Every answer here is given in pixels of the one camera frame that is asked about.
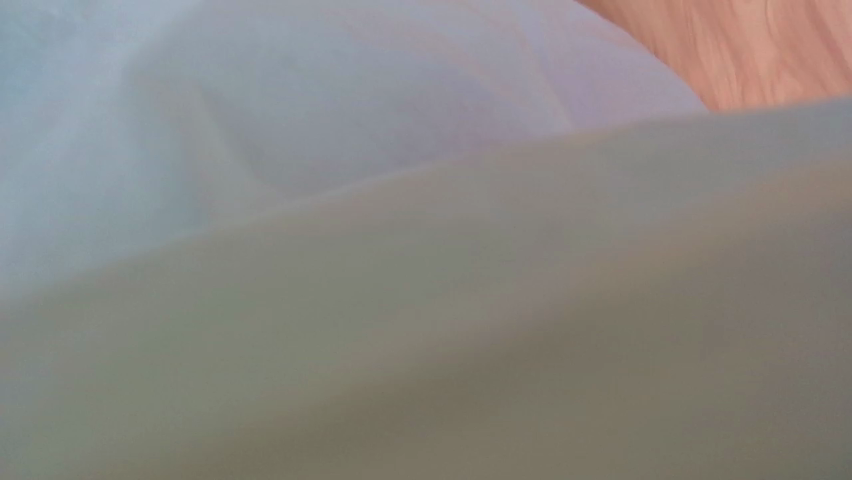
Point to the light green plastic bag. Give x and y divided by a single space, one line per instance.
408 240

